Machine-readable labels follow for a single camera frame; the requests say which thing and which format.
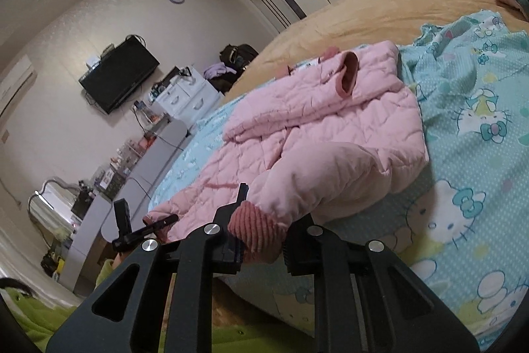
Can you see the pink quilted jacket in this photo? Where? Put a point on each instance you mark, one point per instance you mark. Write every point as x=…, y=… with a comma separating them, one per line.
x=328, y=140

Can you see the purple clothes pile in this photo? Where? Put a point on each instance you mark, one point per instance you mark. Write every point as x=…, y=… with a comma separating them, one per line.
x=217, y=70

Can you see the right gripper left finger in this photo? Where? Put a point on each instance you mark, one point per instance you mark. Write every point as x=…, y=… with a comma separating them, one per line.
x=159, y=289

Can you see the white drawer cabinet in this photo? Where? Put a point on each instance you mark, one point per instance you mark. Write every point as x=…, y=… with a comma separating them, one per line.
x=185, y=95

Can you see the person left hand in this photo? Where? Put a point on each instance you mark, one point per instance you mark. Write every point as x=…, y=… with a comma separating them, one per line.
x=119, y=258

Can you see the black wall television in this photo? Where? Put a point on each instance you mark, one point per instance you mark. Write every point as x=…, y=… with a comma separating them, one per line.
x=118, y=74

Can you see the green sleeve clothing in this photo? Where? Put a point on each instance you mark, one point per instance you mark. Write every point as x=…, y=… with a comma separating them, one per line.
x=237, y=327

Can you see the black backpack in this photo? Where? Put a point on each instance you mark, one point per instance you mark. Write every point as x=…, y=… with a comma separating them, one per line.
x=238, y=57

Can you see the grey low tv cabinet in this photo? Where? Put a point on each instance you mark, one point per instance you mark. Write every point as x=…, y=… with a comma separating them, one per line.
x=99, y=228

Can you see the white air conditioner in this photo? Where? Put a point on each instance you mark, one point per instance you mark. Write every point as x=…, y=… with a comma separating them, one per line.
x=15, y=85

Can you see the tan plush bed blanket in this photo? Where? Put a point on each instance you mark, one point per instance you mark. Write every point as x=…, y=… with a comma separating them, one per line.
x=349, y=23

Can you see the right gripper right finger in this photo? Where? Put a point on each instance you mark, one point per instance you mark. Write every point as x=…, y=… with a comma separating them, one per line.
x=367, y=300

